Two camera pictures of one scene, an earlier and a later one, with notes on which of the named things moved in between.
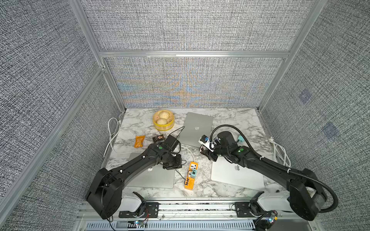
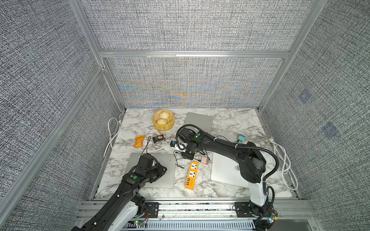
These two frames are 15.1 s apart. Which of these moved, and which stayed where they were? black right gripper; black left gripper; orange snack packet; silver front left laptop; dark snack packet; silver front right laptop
Moved: black left gripper; black right gripper
Stayed: silver front left laptop; orange snack packet; silver front right laptop; dark snack packet
